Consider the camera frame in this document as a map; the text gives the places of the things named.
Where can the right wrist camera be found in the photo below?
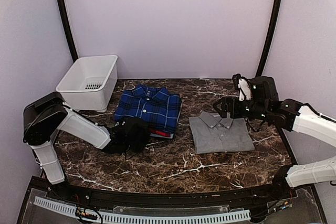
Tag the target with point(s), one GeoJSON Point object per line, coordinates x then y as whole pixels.
{"type": "Point", "coordinates": [242, 85]}

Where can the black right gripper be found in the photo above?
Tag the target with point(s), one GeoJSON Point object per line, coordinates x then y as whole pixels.
{"type": "Point", "coordinates": [234, 114]}

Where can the blue plaid shirt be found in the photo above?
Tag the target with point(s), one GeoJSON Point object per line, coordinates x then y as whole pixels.
{"type": "Point", "coordinates": [156, 106]}

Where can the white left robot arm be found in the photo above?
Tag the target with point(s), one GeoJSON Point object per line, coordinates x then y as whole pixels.
{"type": "Point", "coordinates": [50, 113]}

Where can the black front rail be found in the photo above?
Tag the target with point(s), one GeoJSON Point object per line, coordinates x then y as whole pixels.
{"type": "Point", "coordinates": [255, 197]}

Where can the grey long sleeve shirt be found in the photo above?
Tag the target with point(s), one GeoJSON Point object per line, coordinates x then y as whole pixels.
{"type": "Point", "coordinates": [214, 134]}

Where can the black red shirt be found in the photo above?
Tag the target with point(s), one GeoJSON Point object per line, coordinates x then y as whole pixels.
{"type": "Point", "coordinates": [158, 132]}

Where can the left black frame post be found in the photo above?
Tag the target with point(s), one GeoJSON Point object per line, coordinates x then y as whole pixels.
{"type": "Point", "coordinates": [67, 29]}

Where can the white plastic bin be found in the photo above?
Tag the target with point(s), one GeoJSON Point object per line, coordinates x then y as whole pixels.
{"type": "Point", "coordinates": [89, 83]}

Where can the black frame post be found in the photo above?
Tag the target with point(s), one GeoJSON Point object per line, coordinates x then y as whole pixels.
{"type": "Point", "coordinates": [269, 37]}
{"type": "Point", "coordinates": [67, 29]}

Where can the light blue shirt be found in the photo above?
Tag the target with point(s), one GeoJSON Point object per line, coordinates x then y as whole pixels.
{"type": "Point", "coordinates": [169, 136]}

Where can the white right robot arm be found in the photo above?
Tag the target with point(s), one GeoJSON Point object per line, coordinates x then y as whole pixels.
{"type": "Point", "coordinates": [258, 99]}

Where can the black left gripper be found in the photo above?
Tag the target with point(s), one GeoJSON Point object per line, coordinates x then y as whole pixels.
{"type": "Point", "coordinates": [146, 135]}

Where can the right black frame post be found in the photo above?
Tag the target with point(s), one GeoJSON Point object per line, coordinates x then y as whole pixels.
{"type": "Point", "coordinates": [269, 37]}

